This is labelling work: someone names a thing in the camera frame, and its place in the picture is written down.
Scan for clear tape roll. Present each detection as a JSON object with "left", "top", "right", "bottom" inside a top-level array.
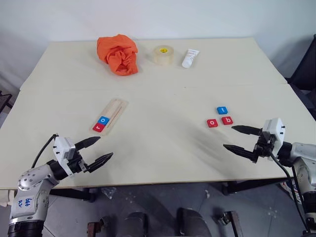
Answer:
[{"left": 151, "top": 45, "right": 175, "bottom": 67}]

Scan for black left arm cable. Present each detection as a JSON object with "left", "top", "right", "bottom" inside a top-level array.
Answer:
[{"left": 30, "top": 134, "right": 59, "bottom": 169}]

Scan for black chair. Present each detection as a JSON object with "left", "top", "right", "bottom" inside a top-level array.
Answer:
[{"left": 285, "top": 34, "right": 316, "bottom": 119}]

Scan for dark object beside table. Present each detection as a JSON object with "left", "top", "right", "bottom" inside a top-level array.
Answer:
[{"left": 0, "top": 90, "right": 13, "bottom": 109}]

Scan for wooden letter tray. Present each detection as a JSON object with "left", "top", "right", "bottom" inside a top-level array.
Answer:
[{"left": 89, "top": 98, "right": 130, "bottom": 136}]

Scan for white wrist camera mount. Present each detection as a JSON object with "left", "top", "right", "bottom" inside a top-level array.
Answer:
[
  {"left": 261, "top": 118, "right": 286, "bottom": 154},
  {"left": 52, "top": 136, "right": 76, "bottom": 177}
]

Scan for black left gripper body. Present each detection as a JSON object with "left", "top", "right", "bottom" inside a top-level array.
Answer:
[{"left": 66, "top": 150, "right": 91, "bottom": 176}]

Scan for white squeeze tube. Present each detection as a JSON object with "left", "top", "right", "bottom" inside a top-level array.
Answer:
[{"left": 181, "top": 48, "right": 200, "bottom": 69}]

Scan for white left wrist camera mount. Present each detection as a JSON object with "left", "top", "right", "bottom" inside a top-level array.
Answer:
[{"left": 52, "top": 136, "right": 76, "bottom": 177}]

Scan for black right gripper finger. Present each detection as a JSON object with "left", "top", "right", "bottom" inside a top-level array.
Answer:
[
  {"left": 231, "top": 125, "right": 263, "bottom": 137},
  {"left": 223, "top": 144, "right": 257, "bottom": 163}
]

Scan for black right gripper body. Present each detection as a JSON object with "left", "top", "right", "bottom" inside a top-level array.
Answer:
[{"left": 251, "top": 134, "right": 276, "bottom": 163}]

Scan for white object under table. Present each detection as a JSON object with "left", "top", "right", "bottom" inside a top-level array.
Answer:
[{"left": 0, "top": 189, "right": 18, "bottom": 207}]

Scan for black table frame bar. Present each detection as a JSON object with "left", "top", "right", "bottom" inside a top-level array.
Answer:
[
  {"left": 50, "top": 188, "right": 97, "bottom": 203},
  {"left": 222, "top": 178, "right": 294, "bottom": 196}
]

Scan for crumpled clear plastic scrap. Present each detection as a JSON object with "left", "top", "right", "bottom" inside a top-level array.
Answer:
[{"left": 100, "top": 187, "right": 117, "bottom": 199}]

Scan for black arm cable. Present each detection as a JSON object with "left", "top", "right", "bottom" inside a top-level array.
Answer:
[
  {"left": 30, "top": 134, "right": 59, "bottom": 169},
  {"left": 268, "top": 148, "right": 309, "bottom": 234}
]

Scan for crumpled orange cloth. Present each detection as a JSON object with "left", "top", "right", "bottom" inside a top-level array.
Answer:
[{"left": 96, "top": 34, "right": 139, "bottom": 77}]

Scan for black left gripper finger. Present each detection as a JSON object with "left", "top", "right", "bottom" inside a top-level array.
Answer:
[
  {"left": 87, "top": 152, "right": 115, "bottom": 174},
  {"left": 74, "top": 136, "right": 102, "bottom": 151}
]

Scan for rusty metal bracket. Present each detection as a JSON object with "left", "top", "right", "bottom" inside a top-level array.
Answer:
[
  {"left": 213, "top": 210, "right": 240, "bottom": 237},
  {"left": 86, "top": 216, "right": 111, "bottom": 237}
]

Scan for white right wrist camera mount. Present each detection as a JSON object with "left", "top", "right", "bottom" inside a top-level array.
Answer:
[{"left": 261, "top": 118, "right": 286, "bottom": 154}]

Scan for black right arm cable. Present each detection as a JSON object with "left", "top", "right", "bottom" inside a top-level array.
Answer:
[{"left": 268, "top": 148, "right": 309, "bottom": 234}]

